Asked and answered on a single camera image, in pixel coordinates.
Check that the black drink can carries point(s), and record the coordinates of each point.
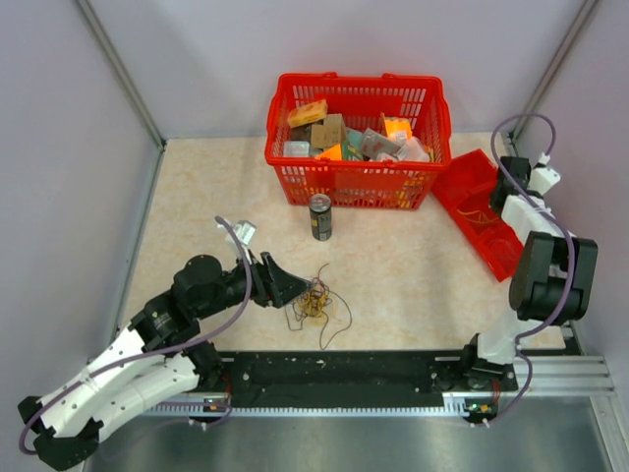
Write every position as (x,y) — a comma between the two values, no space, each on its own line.
(320,207)

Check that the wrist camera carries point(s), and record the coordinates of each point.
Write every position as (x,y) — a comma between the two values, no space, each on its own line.
(543,177)
(244,230)

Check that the red compartment tray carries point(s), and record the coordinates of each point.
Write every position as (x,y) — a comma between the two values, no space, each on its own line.
(463,190)

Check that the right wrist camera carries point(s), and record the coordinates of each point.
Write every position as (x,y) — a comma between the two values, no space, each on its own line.
(543,177)

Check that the clear plastic pack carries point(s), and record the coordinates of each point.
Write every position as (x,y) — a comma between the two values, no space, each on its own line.
(299,149)

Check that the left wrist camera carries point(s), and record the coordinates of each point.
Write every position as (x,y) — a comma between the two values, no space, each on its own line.
(244,230)

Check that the yellow snack box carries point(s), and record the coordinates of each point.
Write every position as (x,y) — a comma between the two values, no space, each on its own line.
(307,113)

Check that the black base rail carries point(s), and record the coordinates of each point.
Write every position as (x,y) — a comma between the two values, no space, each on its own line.
(353,379)

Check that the orange triangular pack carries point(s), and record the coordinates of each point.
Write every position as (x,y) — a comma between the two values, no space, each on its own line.
(331,154)

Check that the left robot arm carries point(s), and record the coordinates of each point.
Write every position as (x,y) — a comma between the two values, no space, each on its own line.
(157,355)

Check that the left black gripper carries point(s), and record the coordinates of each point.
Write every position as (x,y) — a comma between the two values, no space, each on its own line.
(274,285)

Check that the red plastic shopping basket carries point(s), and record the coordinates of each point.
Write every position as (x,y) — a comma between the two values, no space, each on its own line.
(362,101)

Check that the grey printed packet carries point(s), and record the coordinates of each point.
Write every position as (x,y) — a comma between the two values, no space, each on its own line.
(372,144)

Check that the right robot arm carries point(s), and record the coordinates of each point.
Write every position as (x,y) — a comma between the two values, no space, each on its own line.
(553,280)

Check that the orange glowing box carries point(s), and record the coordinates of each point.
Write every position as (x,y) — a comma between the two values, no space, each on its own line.
(397,129)

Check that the brown cardboard box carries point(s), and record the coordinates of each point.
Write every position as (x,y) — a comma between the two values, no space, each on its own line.
(331,131)

